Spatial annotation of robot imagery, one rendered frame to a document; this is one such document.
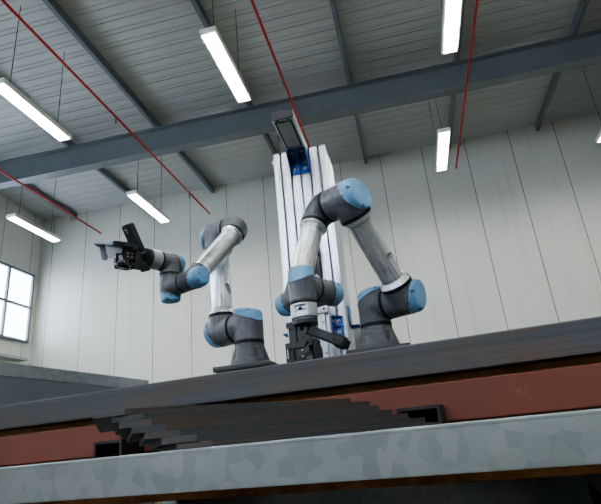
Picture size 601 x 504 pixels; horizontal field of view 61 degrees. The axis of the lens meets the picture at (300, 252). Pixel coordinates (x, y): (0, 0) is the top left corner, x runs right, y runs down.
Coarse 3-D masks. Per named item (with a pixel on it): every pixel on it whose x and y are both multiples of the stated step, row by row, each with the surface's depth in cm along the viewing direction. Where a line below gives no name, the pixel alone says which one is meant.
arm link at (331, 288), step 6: (324, 282) 146; (330, 282) 149; (336, 282) 152; (324, 288) 145; (330, 288) 147; (336, 288) 149; (342, 288) 151; (324, 294) 145; (330, 294) 147; (336, 294) 148; (342, 294) 151; (318, 300) 145; (324, 300) 146; (330, 300) 148; (336, 300) 149; (318, 306) 151
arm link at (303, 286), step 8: (288, 272) 144; (296, 272) 141; (304, 272) 141; (312, 272) 143; (288, 280) 143; (296, 280) 140; (304, 280) 140; (312, 280) 142; (320, 280) 145; (296, 288) 140; (304, 288) 139; (312, 288) 141; (320, 288) 143; (296, 296) 139; (304, 296) 138; (312, 296) 140
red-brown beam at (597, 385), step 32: (384, 384) 69; (416, 384) 68; (448, 384) 63; (480, 384) 62; (512, 384) 61; (544, 384) 60; (576, 384) 58; (416, 416) 64; (448, 416) 62; (480, 416) 61; (512, 416) 64; (0, 448) 86; (32, 448) 84; (64, 448) 81
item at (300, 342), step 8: (296, 320) 137; (304, 320) 136; (312, 320) 137; (288, 328) 140; (296, 328) 139; (304, 328) 138; (296, 336) 138; (304, 336) 137; (288, 344) 136; (296, 344) 135; (304, 344) 134; (312, 344) 133; (320, 344) 138; (288, 352) 136; (296, 352) 135; (304, 352) 134; (320, 352) 137; (288, 360) 134; (296, 360) 134
